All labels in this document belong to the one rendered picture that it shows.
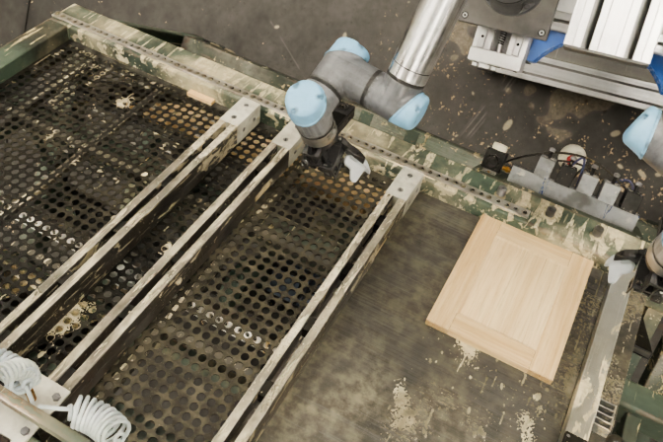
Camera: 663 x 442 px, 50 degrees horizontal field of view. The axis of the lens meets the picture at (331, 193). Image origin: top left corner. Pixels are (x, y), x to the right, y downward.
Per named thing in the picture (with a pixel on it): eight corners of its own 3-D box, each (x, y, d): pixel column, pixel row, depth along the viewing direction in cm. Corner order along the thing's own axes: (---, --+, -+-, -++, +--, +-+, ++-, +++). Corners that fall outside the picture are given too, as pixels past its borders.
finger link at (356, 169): (361, 191, 158) (332, 172, 153) (370, 168, 159) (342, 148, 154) (370, 191, 155) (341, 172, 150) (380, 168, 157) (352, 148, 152)
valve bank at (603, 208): (659, 184, 208) (668, 194, 186) (637, 229, 211) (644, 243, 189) (499, 121, 221) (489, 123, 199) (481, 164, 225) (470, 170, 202)
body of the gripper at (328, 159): (305, 171, 153) (292, 148, 142) (321, 136, 156) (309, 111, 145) (337, 181, 151) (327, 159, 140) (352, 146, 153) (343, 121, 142)
